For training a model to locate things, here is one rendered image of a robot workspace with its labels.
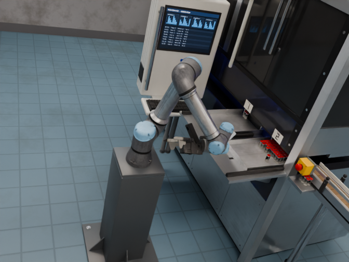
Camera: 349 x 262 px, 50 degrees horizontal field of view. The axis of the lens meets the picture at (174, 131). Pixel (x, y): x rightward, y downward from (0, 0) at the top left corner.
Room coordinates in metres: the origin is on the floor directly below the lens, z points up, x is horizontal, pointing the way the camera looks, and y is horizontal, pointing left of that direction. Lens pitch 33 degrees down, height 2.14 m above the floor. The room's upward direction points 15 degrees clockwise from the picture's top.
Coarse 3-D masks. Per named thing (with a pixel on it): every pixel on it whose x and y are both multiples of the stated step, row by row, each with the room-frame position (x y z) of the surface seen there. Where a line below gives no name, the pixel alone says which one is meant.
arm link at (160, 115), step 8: (192, 64) 1.74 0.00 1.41; (200, 64) 1.82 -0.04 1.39; (200, 72) 1.81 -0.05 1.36; (168, 88) 1.79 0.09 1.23; (168, 96) 1.77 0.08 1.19; (176, 96) 1.76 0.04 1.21; (160, 104) 1.78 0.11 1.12; (168, 104) 1.77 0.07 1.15; (152, 112) 1.81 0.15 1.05; (160, 112) 1.77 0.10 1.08; (168, 112) 1.78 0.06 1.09; (152, 120) 1.77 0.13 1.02; (160, 120) 1.77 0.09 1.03; (160, 128) 1.77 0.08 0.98
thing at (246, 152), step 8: (232, 144) 1.96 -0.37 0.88; (240, 144) 1.98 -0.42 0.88; (248, 144) 2.01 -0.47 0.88; (256, 144) 2.03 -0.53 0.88; (232, 152) 1.85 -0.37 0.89; (240, 152) 1.89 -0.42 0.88; (248, 152) 1.91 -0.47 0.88; (256, 152) 1.94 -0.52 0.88; (240, 160) 1.77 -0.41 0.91; (248, 160) 1.83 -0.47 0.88; (256, 160) 1.85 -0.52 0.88; (264, 160) 1.88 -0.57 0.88; (272, 160) 1.90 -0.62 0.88; (248, 168) 1.71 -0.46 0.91; (256, 168) 1.74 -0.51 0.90
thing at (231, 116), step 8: (208, 112) 2.25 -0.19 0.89; (216, 112) 2.28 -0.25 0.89; (224, 112) 2.32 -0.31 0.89; (232, 112) 2.35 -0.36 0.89; (240, 112) 2.39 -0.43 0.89; (216, 120) 2.20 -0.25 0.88; (224, 120) 2.22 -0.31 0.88; (232, 120) 2.25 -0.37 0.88; (240, 120) 2.28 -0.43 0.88; (248, 120) 2.31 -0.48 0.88; (240, 128) 2.17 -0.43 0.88; (248, 128) 2.20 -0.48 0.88; (256, 128) 2.23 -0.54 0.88
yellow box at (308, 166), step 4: (300, 160) 1.76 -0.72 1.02; (304, 160) 1.76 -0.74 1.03; (308, 160) 1.77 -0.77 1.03; (304, 164) 1.72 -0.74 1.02; (308, 164) 1.73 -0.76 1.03; (312, 164) 1.74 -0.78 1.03; (304, 168) 1.71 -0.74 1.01; (308, 168) 1.72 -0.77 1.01; (312, 168) 1.73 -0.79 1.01; (300, 172) 1.73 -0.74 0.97; (304, 172) 1.71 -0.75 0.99; (308, 172) 1.72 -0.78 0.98; (312, 172) 1.74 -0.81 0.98
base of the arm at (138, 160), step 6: (132, 150) 1.65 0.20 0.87; (126, 156) 1.66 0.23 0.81; (132, 156) 1.63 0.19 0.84; (138, 156) 1.63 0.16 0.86; (144, 156) 1.64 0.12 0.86; (150, 156) 1.68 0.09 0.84; (132, 162) 1.62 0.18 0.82; (138, 162) 1.62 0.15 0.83; (144, 162) 1.63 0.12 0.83; (150, 162) 1.66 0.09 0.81
